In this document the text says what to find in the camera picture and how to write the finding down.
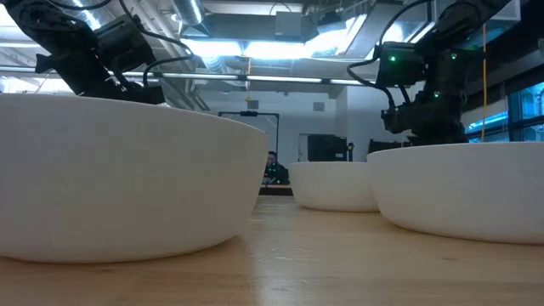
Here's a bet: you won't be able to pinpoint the dark background table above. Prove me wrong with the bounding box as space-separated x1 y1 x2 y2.
258 184 294 197

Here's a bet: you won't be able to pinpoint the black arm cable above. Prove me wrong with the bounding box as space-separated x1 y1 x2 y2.
346 0 433 111
117 0 196 88

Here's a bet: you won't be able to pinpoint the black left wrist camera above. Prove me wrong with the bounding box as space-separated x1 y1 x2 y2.
93 14 157 74

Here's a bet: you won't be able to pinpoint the silver ceiling duct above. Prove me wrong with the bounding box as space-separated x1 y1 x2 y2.
172 0 206 26

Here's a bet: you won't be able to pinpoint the white bowl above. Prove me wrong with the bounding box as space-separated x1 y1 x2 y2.
0 93 269 264
288 161 380 213
366 141 544 246

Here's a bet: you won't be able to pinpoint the black monitor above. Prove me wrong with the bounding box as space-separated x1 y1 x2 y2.
307 133 349 163

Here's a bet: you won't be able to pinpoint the grey ceiling box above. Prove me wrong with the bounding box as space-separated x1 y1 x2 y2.
275 11 304 37

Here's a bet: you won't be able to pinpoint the black frame stand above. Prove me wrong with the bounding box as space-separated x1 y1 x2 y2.
218 110 281 161

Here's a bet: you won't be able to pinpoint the black panels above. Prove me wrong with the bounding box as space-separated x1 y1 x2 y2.
367 138 412 154

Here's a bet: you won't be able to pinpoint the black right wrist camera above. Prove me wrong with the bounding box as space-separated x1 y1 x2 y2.
375 41 428 88

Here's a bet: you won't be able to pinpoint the seated person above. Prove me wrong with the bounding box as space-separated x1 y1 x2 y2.
262 150 291 186

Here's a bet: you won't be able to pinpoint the long ceiling light bar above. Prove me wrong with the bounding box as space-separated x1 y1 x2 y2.
0 65 377 86

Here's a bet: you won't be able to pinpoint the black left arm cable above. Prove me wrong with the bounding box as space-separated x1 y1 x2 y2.
117 0 196 88

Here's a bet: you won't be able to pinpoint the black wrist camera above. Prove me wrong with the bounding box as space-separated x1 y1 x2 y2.
93 14 157 74
375 41 428 88

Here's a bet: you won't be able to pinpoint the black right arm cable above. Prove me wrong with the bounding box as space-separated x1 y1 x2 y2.
346 0 433 111

